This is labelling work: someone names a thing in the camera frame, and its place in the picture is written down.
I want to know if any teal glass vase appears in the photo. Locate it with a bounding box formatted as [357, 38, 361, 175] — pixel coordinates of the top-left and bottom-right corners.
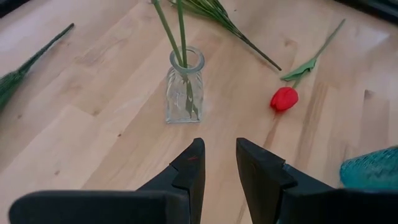
[339, 146, 398, 190]

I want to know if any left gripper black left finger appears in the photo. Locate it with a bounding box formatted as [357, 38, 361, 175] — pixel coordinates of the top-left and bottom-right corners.
[9, 138, 206, 224]

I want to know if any black aluminium table frame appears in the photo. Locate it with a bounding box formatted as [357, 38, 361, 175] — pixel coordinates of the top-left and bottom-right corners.
[0, 0, 398, 24]

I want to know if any red artificial tulip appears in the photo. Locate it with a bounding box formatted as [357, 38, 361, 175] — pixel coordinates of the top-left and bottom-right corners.
[269, 18, 346, 112]

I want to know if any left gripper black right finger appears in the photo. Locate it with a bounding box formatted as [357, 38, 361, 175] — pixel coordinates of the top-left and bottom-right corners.
[236, 138, 398, 224]

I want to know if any clear glass vase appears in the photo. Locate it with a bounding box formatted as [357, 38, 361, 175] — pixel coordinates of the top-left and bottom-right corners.
[165, 45, 206, 124]

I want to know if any white blossom flower spray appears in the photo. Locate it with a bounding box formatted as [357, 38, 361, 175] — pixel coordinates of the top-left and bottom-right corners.
[0, 22, 75, 110]
[169, 0, 283, 72]

